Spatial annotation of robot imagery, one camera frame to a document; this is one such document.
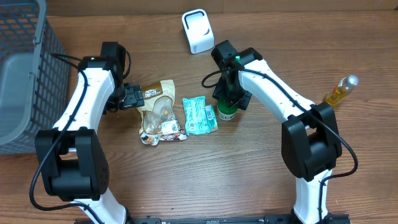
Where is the light blue wipes pack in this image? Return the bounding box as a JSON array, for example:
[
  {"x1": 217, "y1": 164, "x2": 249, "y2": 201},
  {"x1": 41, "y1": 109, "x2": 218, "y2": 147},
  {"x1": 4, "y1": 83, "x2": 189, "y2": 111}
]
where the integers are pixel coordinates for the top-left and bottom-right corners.
[{"x1": 182, "y1": 96, "x2": 211, "y2": 136}]

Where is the brown snack packet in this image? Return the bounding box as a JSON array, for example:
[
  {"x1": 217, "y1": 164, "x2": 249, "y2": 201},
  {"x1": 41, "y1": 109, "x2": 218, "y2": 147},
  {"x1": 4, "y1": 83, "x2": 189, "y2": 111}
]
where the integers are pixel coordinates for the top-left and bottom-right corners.
[{"x1": 137, "y1": 80, "x2": 187, "y2": 146}]

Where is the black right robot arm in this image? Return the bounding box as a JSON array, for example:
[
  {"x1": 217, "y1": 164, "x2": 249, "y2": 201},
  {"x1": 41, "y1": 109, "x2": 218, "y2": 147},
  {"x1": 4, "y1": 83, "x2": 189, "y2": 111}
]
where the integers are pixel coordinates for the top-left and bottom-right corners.
[{"x1": 211, "y1": 40, "x2": 349, "y2": 223}]

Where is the white barcode scanner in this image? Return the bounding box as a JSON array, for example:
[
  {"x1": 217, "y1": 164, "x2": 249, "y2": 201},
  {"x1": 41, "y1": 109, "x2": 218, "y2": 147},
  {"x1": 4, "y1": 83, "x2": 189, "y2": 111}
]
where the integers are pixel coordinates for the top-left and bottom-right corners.
[{"x1": 182, "y1": 9, "x2": 215, "y2": 54}]

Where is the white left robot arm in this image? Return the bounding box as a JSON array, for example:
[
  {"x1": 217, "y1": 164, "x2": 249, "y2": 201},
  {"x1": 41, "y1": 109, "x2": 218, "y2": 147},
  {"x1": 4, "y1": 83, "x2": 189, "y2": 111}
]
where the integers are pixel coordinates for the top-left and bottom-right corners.
[{"x1": 29, "y1": 42, "x2": 144, "y2": 223}]

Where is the green lid jar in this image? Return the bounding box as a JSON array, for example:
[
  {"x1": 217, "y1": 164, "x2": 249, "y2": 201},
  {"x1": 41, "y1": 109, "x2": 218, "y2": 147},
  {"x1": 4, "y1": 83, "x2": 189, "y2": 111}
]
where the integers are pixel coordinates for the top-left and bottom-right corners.
[{"x1": 217, "y1": 98, "x2": 238, "y2": 121}]

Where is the teal tissue pack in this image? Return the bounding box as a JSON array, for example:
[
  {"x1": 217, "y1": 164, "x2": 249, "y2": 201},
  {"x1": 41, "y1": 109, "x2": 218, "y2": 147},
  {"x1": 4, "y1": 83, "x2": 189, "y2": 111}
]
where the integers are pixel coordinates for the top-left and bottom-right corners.
[{"x1": 205, "y1": 105, "x2": 218, "y2": 132}]

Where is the yellow bottle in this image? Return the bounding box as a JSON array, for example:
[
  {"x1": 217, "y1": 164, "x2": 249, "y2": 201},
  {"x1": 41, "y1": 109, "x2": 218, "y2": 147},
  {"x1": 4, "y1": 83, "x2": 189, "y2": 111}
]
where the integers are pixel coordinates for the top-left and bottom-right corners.
[{"x1": 323, "y1": 75, "x2": 359, "y2": 108}]

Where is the dark grey plastic basket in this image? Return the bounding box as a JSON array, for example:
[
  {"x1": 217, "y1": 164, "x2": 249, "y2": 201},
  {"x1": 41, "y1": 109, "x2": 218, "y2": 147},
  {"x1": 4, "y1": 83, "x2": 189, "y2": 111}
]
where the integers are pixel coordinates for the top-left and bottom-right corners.
[{"x1": 1, "y1": 0, "x2": 70, "y2": 154}]

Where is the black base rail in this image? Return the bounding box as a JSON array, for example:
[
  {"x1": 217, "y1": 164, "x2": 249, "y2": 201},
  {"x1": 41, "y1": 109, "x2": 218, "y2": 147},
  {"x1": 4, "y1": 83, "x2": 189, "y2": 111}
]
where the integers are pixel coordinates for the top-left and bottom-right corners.
[{"x1": 74, "y1": 213, "x2": 351, "y2": 224}]

